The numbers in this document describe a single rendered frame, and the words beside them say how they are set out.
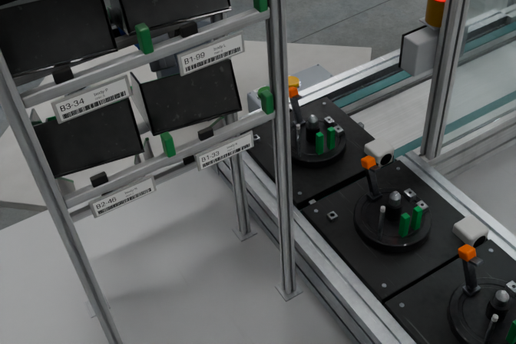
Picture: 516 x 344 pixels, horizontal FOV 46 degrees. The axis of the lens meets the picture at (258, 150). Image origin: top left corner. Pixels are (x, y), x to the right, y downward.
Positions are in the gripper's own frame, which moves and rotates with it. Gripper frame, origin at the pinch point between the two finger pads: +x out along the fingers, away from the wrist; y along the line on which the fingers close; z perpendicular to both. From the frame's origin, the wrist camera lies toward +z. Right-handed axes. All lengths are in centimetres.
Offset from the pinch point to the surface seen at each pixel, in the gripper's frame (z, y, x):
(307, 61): -56, 37, -29
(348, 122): -34.1, 35.1, 6.3
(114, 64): 26.9, -4.3, 27.2
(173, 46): 25.5, 2.6, 25.5
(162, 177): -12.8, -5.1, 19.9
